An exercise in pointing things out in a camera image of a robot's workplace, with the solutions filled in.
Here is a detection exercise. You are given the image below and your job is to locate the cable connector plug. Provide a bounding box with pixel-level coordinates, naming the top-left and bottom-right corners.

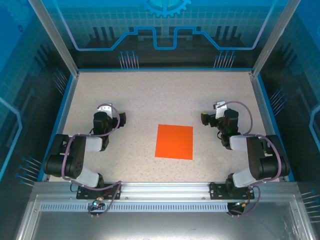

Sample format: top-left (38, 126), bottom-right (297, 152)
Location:
top-left (233, 199), bottom-right (251, 209)
top-left (90, 196), bottom-right (106, 209)

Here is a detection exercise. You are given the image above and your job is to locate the slotted grey cable duct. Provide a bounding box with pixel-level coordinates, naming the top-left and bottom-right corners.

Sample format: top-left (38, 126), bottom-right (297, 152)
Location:
top-left (39, 202), bottom-right (230, 214)

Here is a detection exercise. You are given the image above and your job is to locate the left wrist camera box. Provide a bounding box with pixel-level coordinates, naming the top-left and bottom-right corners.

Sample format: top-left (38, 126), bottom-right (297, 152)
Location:
top-left (96, 104), bottom-right (113, 118)

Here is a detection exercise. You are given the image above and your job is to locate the orange square paper sheet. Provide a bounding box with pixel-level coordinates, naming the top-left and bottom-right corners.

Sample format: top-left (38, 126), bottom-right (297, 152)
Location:
top-left (154, 124), bottom-right (195, 160)

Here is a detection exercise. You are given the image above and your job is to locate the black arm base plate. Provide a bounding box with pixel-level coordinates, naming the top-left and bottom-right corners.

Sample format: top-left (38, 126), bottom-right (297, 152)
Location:
top-left (76, 183), bottom-right (124, 201)
top-left (209, 182), bottom-right (256, 201)

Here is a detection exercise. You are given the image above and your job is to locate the aluminium frame post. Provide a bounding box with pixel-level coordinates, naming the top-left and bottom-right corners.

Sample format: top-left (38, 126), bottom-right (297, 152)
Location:
top-left (27, 0), bottom-right (80, 77)
top-left (251, 0), bottom-right (302, 77)

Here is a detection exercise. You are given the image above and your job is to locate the aluminium mounting rail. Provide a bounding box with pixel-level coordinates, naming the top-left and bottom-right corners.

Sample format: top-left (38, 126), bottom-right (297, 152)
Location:
top-left (32, 181), bottom-right (301, 201)

